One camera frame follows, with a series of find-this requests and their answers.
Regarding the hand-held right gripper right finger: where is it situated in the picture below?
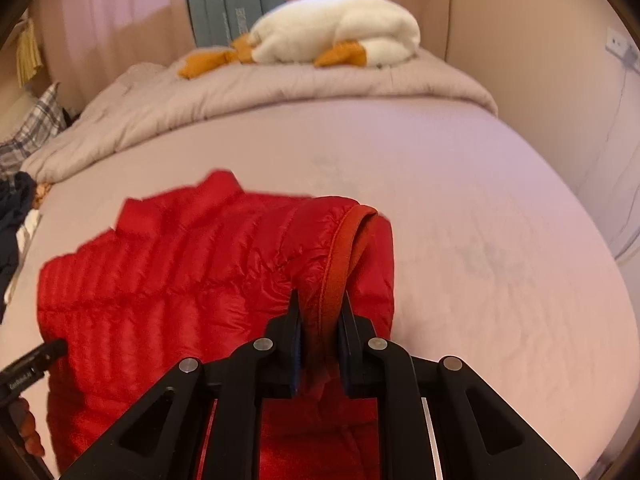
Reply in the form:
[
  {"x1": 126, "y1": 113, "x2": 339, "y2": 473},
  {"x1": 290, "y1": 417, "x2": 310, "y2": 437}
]
[{"x1": 337, "y1": 292, "x2": 576, "y2": 480}]

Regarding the teal curtain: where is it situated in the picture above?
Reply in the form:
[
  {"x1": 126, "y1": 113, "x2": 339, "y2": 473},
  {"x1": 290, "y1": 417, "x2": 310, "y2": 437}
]
[{"x1": 182, "y1": 0, "x2": 286, "y2": 48}]

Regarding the white goose plush toy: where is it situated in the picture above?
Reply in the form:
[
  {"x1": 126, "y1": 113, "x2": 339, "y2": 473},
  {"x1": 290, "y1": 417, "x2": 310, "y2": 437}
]
[{"x1": 179, "y1": 0, "x2": 421, "y2": 81}]

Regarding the grey duvet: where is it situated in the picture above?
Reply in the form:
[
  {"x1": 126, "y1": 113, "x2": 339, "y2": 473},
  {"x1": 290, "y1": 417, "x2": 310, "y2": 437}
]
[{"x1": 20, "y1": 52, "x2": 500, "y2": 183}]

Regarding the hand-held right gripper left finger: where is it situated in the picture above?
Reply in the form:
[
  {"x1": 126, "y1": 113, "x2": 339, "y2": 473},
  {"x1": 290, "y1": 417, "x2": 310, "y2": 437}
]
[{"x1": 60, "y1": 287, "x2": 303, "y2": 480}]

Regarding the plaid pillow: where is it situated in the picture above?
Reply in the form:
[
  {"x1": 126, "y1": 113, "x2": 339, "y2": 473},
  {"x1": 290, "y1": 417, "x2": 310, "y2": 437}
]
[{"x1": 0, "y1": 82, "x2": 68, "y2": 181}]

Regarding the red puffer jacket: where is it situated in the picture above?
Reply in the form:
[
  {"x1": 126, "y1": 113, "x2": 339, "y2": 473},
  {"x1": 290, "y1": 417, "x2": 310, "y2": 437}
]
[{"x1": 37, "y1": 170, "x2": 396, "y2": 480}]

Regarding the white wall power strip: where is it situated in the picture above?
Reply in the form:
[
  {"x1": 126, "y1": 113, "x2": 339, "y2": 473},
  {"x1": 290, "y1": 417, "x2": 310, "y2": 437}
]
[{"x1": 605, "y1": 27, "x2": 638, "y2": 68}]

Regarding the yellow tasselled hanging cloth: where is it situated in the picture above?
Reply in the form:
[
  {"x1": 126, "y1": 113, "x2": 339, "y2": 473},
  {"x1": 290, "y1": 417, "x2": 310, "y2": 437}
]
[{"x1": 15, "y1": 17, "x2": 43, "y2": 81}]

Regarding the white cloth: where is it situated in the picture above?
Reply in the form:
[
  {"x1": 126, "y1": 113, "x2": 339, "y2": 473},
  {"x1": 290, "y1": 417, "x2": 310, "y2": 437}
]
[{"x1": 17, "y1": 207, "x2": 43, "y2": 251}]

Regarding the person's left hand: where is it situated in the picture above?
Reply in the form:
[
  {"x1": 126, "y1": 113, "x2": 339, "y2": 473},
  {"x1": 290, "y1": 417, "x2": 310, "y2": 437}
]
[{"x1": 10, "y1": 398, "x2": 46, "y2": 456}]

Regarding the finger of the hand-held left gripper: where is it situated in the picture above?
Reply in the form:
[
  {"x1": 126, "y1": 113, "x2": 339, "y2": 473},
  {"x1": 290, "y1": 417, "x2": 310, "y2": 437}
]
[{"x1": 32, "y1": 338, "x2": 68, "y2": 368}]

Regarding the navy hoodie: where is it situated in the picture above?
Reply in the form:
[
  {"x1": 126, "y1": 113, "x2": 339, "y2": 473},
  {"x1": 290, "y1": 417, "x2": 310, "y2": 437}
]
[{"x1": 0, "y1": 170, "x2": 38, "y2": 311}]

